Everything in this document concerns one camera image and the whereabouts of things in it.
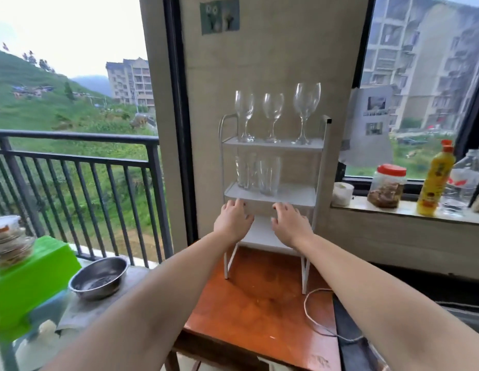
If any person's left hand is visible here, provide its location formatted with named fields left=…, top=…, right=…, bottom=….
left=213, top=198, right=256, bottom=246

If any person's right hand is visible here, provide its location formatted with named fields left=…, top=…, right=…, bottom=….
left=270, top=202, right=314, bottom=250

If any person's left forearm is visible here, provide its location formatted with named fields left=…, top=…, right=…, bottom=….
left=42, top=230, right=246, bottom=371

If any person's right forearm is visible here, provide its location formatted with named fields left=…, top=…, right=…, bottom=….
left=296, top=234, right=479, bottom=371

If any white metal three-tier rack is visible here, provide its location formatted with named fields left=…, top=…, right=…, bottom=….
left=218, top=114, right=333, bottom=295

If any clear glass tumbler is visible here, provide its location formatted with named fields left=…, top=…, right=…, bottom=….
left=235, top=156, right=258, bottom=190
left=257, top=156, right=282, bottom=197

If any small white cup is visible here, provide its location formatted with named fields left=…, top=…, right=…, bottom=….
left=332, top=182, right=355, bottom=207

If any narrow clear wine glass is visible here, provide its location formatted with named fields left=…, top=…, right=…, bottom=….
left=234, top=90, right=256, bottom=143

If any short clear wine glass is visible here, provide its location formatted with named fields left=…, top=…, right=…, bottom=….
left=262, top=92, right=285, bottom=144

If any clear jar with red lid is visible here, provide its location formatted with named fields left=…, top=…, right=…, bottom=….
left=366, top=164, right=408, bottom=209

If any large clear wine glass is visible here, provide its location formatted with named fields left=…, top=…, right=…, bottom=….
left=292, top=82, right=321, bottom=146

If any white paper sheet with pictures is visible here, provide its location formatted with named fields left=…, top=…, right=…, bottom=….
left=340, top=84, right=399, bottom=167

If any black flat panel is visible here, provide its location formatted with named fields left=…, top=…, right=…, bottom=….
left=332, top=293, right=383, bottom=371

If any stainless steel bowl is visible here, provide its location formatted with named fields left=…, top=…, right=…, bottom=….
left=68, top=256, right=130, bottom=301

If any black metal balcony railing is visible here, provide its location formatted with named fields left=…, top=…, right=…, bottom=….
left=0, top=129, right=175, bottom=269

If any yellow bottle with orange cap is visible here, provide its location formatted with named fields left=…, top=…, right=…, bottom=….
left=416, top=140, right=457, bottom=217

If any distant grey apartment building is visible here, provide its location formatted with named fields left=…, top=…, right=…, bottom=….
left=105, top=57, right=156, bottom=109

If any clear plastic water bottle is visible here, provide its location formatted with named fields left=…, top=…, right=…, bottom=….
left=441, top=149, right=479, bottom=218

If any large unfinished concrete building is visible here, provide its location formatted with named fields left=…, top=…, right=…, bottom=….
left=362, top=0, right=479, bottom=132

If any blue plastic stool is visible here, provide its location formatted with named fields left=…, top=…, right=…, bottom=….
left=26, top=289, right=71, bottom=346

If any green plastic stool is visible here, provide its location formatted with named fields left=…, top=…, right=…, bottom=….
left=0, top=235, right=83, bottom=332

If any stack of small dishes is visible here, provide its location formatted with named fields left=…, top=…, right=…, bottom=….
left=0, top=215, right=36, bottom=268

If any white cable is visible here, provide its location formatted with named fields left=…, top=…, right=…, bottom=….
left=303, top=288, right=364, bottom=343

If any grey adhesive wall hook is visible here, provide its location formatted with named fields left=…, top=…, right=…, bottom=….
left=220, top=0, right=240, bottom=32

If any green adhesive wall hook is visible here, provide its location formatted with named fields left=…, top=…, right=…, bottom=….
left=200, top=1, right=222, bottom=35

